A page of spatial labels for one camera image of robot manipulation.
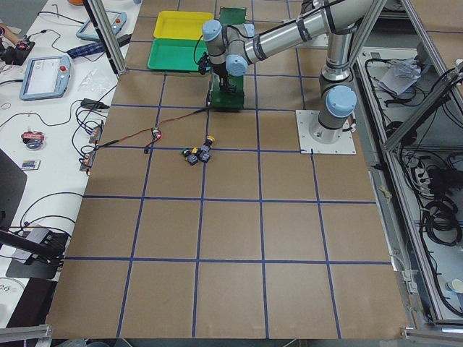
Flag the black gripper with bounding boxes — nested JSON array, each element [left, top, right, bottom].
[[218, 72, 237, 93]]

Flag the green plastic tray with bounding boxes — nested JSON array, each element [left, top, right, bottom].
[[147, 38, 207, 72]]

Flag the black power adapter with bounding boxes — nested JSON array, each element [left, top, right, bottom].
[[80, 98, 110, 110]]

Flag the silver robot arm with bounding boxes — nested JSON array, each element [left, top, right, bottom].
[[197, 1, 372, 95]]

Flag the coiled black cables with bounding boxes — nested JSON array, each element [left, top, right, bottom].
[[383, 119, 463, 248]]

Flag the crumpled white paper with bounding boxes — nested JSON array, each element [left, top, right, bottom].
[[378, 58, 421, 96]]

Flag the teach pendant tablet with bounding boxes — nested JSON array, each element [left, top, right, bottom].
[[19, 56, 72, 101], [75, 10, 127, 41]]

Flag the clear plastic bag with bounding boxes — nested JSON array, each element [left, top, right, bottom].
[[78, 69, 114, 95]]

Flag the aluminium frame post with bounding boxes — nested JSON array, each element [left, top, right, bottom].
[[83, 0, 127, 77]]

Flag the red black conveyor cable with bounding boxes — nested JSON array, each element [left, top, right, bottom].
[[97, 106, 211, 148]]

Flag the plaid blue pouch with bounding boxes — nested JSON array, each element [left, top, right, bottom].
[[66, 42, 104, 59]]

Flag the upper teach pendant tablet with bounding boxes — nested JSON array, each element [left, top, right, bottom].
[[75, 10, 127, 41]]

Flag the green conveyor belt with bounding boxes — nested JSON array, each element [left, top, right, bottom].
[[202, 7, 254, 110]]

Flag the yellow push button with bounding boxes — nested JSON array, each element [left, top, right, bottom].
[[200, 135, 216, 151], [186, 147, 199, 166]]

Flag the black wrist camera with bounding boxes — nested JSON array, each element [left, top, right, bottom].
[[197, 52, 211, 75]]

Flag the lower teach pendant tablet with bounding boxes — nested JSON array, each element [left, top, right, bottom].
[[19, 56, 72, 101]]

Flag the small red circuit board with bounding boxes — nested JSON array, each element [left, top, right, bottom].
[[152, 128, 162, 142]]

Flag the yellow plastic tray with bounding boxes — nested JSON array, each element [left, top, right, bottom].
[[153, 10, 213, 40]]

